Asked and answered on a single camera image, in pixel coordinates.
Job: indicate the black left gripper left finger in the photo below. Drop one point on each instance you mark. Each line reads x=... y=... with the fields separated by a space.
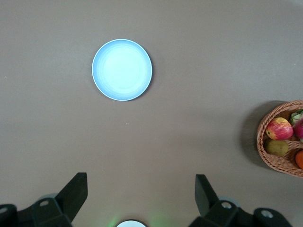
x=68 y=198

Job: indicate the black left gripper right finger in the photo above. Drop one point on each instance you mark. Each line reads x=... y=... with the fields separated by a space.
x=208 y=203

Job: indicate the red apple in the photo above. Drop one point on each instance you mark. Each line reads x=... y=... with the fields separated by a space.
x=279 y=128

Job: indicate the brown wicker basket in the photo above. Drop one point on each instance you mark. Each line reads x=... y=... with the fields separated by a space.
x=274 y=163

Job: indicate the brown table cover cloth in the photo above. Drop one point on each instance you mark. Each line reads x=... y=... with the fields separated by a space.
x=151 y=142

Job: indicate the yellow-green pear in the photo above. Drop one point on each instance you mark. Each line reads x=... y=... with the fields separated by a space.
x=276 y=147

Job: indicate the orange tangerine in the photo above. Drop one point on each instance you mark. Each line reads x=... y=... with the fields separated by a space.
x=300 y=159

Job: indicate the pink dragon fruit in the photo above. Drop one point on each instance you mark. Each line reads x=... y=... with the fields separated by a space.
x=299 y=128

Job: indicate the light blue round plate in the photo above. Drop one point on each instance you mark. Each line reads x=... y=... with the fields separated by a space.
x=122 y=70

